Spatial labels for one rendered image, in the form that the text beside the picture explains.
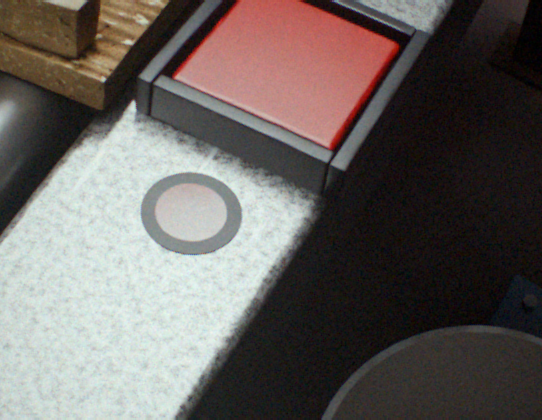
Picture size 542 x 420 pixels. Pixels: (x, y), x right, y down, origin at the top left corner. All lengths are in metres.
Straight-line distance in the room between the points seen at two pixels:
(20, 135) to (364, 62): 0.12
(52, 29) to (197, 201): 0.08
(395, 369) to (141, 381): 0.70
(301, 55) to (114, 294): 0.11
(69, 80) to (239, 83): 0.06
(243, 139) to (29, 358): 0.10
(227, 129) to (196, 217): 0.03
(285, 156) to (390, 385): 0.69
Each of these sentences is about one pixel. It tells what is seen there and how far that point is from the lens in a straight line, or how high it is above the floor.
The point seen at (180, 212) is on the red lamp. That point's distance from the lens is 0.38.
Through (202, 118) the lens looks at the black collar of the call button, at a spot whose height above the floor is 0.93.
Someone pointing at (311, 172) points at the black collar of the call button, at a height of 0.92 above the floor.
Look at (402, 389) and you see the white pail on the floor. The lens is 1.08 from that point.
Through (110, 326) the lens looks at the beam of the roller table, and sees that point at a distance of 0.36.
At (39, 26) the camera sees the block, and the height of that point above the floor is 0.95.
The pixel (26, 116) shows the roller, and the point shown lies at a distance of 0.40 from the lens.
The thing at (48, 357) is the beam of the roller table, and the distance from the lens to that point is 0.35.
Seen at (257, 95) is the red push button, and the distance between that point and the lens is 0.39.
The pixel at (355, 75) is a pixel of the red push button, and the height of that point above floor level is 0.93.
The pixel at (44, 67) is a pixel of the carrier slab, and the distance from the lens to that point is 0.40.
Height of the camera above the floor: 1.22
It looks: 52 degrees down
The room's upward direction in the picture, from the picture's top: 10 degrees clockwise
